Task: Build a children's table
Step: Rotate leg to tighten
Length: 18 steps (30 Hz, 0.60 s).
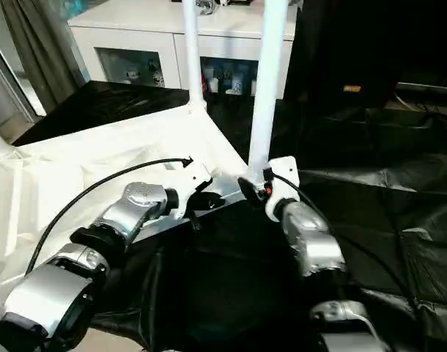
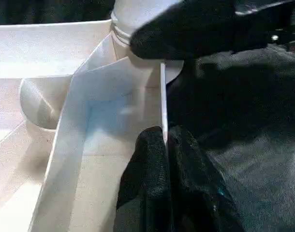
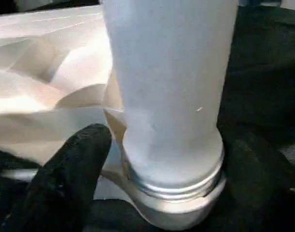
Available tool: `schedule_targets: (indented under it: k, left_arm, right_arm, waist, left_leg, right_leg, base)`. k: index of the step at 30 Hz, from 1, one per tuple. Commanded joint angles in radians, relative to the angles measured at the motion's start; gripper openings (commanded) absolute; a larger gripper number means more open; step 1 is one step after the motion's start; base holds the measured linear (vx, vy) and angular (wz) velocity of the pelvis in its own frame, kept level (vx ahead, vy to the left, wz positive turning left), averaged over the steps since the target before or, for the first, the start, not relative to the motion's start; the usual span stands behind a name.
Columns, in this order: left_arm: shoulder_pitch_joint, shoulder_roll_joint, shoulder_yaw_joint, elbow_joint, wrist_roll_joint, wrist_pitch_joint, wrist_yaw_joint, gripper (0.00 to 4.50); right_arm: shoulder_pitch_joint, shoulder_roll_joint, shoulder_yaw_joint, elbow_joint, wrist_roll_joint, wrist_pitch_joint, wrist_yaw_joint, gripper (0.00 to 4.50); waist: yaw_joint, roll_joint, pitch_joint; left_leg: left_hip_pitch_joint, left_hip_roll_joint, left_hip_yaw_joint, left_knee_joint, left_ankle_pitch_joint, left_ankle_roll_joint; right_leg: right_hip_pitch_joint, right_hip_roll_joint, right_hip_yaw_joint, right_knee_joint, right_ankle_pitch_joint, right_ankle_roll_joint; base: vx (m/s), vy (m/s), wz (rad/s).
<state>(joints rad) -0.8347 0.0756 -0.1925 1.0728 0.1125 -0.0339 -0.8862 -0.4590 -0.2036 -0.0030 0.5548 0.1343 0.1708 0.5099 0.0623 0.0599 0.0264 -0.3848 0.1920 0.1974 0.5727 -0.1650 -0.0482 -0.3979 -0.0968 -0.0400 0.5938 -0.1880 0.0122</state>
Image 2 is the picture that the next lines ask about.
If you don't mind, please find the black plastic mat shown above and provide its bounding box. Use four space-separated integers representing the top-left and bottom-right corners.
0 0 295 232

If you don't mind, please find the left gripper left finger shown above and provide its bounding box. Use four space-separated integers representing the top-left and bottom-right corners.
115 126 174 232

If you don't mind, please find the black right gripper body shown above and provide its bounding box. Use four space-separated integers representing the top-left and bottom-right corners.
234 0 295 50

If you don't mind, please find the white plastic table top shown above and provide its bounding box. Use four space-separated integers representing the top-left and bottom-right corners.
0 20 186 232

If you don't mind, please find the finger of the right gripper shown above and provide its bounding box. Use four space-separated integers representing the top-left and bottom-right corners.
129 0 271 60

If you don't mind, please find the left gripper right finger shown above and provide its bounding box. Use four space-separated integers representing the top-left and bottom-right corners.
168 124 245 232

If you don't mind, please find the white plastic table leg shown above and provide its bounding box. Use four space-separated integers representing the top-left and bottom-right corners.
110 0 184 61

